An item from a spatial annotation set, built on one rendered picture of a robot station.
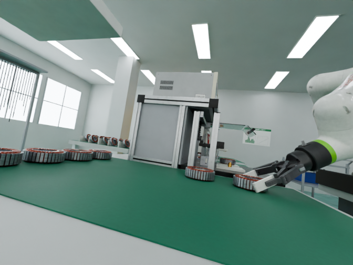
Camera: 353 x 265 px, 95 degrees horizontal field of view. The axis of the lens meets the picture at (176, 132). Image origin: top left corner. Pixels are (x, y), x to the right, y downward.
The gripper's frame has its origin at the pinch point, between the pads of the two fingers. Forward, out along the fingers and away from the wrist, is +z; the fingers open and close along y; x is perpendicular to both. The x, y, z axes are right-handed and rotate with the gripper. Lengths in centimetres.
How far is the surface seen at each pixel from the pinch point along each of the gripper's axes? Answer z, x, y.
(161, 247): 25.0, -11.7, 39.3
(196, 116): 4.4, -31.3, -24.4
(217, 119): -4.2, -25.8, -21.8
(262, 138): -276, 69, -519
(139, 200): 29.5, -14.5, 26.9
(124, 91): 100, -224, -397
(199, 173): 15.5, -9.5, 0.0
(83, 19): 30, -63, 16
